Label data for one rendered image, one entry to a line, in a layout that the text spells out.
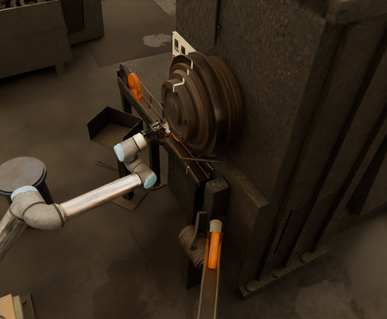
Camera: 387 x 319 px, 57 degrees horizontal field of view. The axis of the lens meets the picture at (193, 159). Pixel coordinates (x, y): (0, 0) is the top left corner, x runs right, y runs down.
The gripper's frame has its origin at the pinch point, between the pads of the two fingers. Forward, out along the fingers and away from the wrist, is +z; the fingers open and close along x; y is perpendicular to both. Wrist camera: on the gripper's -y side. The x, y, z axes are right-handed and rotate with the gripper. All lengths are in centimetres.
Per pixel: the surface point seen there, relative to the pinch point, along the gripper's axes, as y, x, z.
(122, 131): -17.5, 35.1, -27.3
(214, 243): -2, -71, -18
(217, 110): 37, -40, 9
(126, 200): -73, 28, -49
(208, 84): 46, -33, 10
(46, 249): -57, 13, -108
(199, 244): -27, -55, -22
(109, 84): -82, 178, -14
